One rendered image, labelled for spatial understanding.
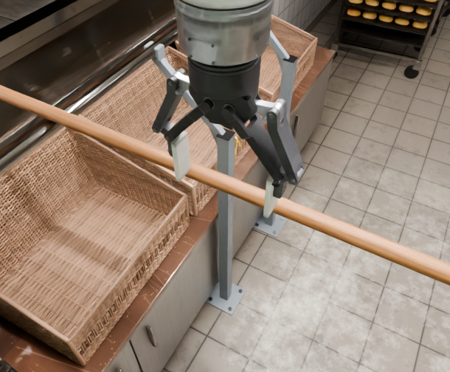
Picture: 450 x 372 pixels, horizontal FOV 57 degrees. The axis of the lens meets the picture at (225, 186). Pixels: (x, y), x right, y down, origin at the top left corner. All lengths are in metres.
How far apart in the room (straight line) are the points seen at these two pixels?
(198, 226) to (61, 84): 0.65
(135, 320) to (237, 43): 1.02
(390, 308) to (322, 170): 0.88
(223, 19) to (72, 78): 1.15
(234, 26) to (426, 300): 1.89
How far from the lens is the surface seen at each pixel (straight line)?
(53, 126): 0.96
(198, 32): 0.39
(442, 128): 3.09
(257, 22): 0.39
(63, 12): 1.45
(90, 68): 1.54
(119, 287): 1.22
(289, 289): 2.00
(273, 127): 0.44
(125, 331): 1.28
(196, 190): 1.40
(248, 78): 0.42
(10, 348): 1.37
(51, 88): 1.45
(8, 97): 1.03
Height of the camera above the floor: 1.73
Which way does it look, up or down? 47 degrees down
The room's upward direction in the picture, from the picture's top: straight up
